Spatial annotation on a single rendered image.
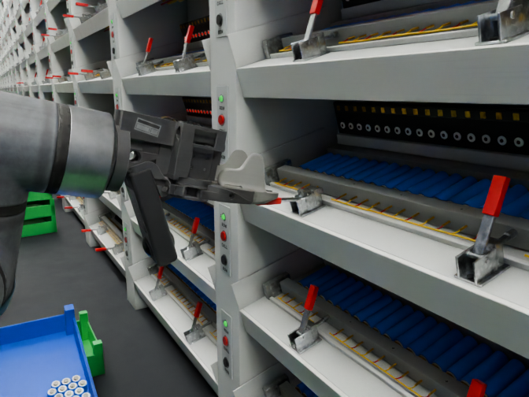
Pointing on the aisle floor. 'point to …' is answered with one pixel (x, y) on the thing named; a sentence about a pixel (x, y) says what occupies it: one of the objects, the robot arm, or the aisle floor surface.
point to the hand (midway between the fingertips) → (264, 198)
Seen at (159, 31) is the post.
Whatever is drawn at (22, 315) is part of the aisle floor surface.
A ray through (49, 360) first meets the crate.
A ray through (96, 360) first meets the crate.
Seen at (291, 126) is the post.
